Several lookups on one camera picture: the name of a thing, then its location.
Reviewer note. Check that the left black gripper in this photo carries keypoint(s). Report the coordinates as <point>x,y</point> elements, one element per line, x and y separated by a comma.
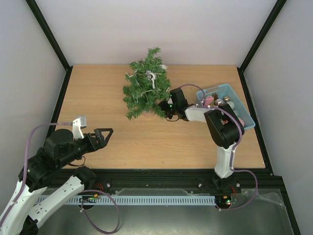
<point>95,145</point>

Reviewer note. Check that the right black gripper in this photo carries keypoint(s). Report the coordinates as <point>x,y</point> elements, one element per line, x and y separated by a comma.
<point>167,109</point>

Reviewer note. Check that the small green christmas tree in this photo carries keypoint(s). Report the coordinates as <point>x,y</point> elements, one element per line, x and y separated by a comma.
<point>134,110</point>

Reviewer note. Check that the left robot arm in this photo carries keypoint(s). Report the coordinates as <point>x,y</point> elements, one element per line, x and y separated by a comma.
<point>23,215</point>

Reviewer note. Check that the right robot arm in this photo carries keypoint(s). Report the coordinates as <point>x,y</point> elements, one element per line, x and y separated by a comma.
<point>225,128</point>

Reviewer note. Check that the pink fluffy ornament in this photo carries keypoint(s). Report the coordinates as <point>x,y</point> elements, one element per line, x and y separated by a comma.
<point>209,100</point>

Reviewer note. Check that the light blue plastic basket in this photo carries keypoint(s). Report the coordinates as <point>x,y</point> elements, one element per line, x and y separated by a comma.
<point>235,103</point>

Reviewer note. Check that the light blue cable duct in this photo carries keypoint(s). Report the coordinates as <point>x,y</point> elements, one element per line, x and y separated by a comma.
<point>145,200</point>

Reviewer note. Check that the black aluminium frame rail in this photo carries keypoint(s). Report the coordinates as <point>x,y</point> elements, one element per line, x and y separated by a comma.
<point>190,180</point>

